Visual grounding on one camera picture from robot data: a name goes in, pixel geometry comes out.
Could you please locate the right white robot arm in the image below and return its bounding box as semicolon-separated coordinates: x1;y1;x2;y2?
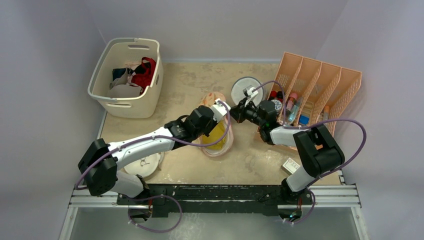
230;99;345;204

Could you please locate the peach desk organizer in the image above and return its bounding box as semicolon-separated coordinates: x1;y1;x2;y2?
254;52;362;127

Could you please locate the grey bra in basket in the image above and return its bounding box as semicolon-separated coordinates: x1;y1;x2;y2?
106;68;141;99

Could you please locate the red bra in basket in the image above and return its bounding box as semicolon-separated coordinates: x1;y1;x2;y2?
130;57;157;95

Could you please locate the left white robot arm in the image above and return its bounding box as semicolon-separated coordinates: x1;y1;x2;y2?
78;102;229;205

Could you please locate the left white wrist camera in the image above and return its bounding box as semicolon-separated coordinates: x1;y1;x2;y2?
210;98;231;123

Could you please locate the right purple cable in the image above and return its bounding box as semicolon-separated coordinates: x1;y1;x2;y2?
251;80;368;188

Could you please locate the cream laundry basket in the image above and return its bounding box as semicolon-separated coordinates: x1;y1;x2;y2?
87;38;164;119

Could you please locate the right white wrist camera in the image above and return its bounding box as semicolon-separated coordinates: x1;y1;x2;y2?
243;85;259;107

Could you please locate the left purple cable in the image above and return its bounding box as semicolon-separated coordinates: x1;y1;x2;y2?
74;100;232;191

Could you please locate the blue round tin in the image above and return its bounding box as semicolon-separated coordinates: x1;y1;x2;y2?
271;99;283;113

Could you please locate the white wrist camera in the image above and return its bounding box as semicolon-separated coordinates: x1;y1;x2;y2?
210;98;231;123
243;85;259;107

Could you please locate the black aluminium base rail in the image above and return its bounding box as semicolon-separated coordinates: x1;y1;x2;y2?
67;184;362;220

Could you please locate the yellow bra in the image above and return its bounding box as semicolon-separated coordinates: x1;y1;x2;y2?
200;120;228;151

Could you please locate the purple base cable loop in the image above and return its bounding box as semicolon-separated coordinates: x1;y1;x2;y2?
127;195;183;233

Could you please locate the white dome bra bag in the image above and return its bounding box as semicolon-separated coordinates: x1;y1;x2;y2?
123;152;165;178

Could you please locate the small white box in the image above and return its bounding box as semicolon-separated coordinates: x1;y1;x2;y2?
280;157;301;175

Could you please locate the floral bra laundry bag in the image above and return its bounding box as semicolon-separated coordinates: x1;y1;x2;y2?
196;91;234;158

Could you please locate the round white mesh laundry bag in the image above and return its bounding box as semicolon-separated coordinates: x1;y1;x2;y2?
230;76;266;106

